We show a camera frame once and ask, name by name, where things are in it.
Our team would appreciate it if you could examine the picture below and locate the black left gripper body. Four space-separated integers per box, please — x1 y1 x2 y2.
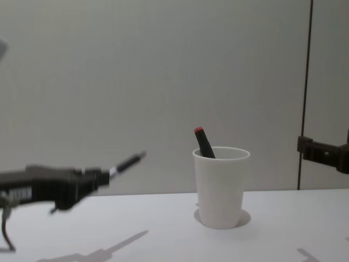
0 165 83 212

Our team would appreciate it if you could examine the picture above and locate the black marker with silver tip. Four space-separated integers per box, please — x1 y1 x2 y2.
108 150 147 180

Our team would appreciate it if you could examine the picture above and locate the white paper cup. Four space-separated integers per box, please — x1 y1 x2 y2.
192 146 251 230

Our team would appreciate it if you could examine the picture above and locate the black marker with red cap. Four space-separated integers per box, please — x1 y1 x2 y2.
194 126 217 159

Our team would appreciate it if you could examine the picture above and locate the thin dark gripper cable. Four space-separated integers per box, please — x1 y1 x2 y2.
0 201 16 252

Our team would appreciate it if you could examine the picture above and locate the dark vertical wall strip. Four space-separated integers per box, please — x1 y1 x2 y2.
296 0 314 191

